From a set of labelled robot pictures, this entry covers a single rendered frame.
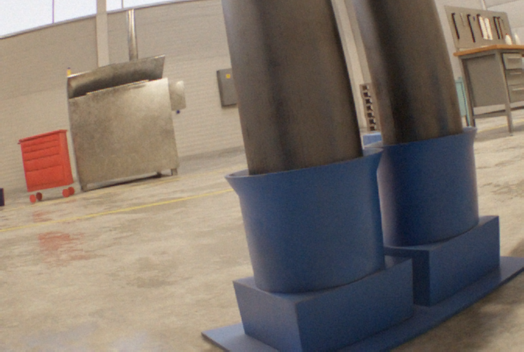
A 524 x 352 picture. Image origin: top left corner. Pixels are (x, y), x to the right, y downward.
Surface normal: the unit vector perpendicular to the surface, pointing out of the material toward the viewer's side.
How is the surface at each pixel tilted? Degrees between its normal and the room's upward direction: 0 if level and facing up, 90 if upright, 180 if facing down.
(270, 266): 90
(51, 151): 90
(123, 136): 90
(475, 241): 90
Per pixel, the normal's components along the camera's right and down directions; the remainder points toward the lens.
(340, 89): 0.68, -0.09
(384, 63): -0.76, 0.15
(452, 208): 0.12, 0.02
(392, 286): 0.44, -0.04
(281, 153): -0.40, 0.11
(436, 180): -0.13, 0.06
